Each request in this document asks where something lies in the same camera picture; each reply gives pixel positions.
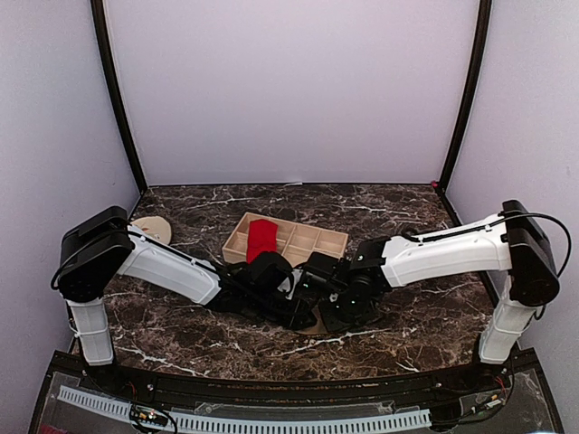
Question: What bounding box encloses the black frame post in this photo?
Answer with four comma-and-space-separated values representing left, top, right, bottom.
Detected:
438, 0, 492, 193
90, 0, 148, 195

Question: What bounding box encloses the left circuit board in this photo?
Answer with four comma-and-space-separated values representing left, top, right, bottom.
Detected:
128, 405, 168, 427

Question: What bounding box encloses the red sock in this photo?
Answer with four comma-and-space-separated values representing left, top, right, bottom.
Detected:
246, 219, 278, 263

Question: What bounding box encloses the left black frame post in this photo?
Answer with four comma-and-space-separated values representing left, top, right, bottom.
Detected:
90, 0, 148, 195

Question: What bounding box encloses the round wooden plate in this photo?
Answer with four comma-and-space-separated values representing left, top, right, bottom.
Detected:
131, 216, 173, 245

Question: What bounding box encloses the white slotted cable duct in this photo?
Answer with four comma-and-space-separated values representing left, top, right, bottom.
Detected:
56, 385, 432, 433

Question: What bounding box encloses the wooden compartment tray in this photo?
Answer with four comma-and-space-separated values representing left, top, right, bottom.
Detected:
222, 212, 348, 267

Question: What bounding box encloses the right circuit board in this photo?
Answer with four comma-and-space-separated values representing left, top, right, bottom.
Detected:
470, 394, 504, 414

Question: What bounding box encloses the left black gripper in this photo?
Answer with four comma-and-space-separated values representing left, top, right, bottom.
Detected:
247, 288, 318, 332

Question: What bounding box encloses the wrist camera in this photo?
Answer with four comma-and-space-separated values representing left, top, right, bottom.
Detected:
248, 251, 302, 300
301, 251, 350, 294

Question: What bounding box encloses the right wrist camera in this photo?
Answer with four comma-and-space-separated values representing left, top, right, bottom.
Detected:
301, 251, 350, 294

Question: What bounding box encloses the beige ribbed sock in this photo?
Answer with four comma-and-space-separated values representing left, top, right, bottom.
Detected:
295, 323, 344, 335

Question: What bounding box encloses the circuit board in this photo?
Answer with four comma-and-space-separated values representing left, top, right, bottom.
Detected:
128, 405, 168, 427
470, 394, 504, 414

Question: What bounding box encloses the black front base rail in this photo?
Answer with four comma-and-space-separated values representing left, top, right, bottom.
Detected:
40, 347, 544, 410

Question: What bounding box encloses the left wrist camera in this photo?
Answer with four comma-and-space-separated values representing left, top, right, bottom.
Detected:
248, 251, 302, 300

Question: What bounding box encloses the right black frame post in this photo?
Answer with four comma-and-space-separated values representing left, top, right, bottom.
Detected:
438, 0, 492, 193

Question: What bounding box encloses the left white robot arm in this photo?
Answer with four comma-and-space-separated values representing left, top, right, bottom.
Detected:
51, 206, 317, 394

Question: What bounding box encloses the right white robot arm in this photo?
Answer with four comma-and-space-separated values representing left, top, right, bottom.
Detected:
318, 200, 561, 392

